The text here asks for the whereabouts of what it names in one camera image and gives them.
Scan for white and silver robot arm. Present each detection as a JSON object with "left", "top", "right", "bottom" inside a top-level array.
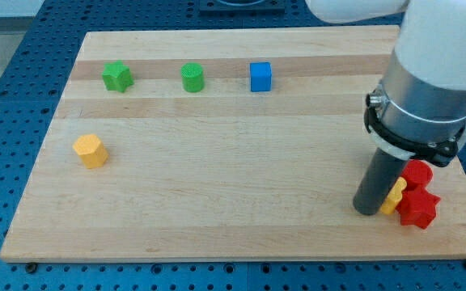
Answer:
[{"left": 306, "top": 0, "right": 466, "bottom": 167}]

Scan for yellow hexagon block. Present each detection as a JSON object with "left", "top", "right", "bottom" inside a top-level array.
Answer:
[{"left": 72, "top": 134, "right": 109, "bottom": 169}]

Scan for wooden board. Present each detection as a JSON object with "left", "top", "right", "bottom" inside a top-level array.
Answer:
[{"left": 0, "top": 25, "right": 466, "bottom": 263}]

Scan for blue cube block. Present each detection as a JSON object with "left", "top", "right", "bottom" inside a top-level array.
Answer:
[{"left": 249, "top": 62, "right": 272, "bottom": 92}]

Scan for green cylinder block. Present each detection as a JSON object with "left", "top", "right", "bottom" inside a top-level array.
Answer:
[{"left": 180, "top": 62, "right": 205, "bottom": 93}]

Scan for green star block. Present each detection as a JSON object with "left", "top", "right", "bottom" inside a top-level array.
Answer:
[{"left": 102, "top": 60, "right": 134, "bottom": 93}]

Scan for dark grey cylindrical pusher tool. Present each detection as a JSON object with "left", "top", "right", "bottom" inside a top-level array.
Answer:
[{"left": 353, "top": 149, "right": 407, "bottom": 216}]

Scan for yellow heart block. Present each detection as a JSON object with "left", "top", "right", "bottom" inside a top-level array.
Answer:
[{"left": 379, "top": 177, "right": 407, "bottom": 215}]

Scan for red cylinder block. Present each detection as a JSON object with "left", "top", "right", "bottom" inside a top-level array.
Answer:
[{"left": 400, "top": 160, "right": 434, "bottom": 191}]

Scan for red star block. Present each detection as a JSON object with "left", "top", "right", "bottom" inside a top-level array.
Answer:
[{"left": 396, "top": 187, "right": 441, "bottom": 230}]

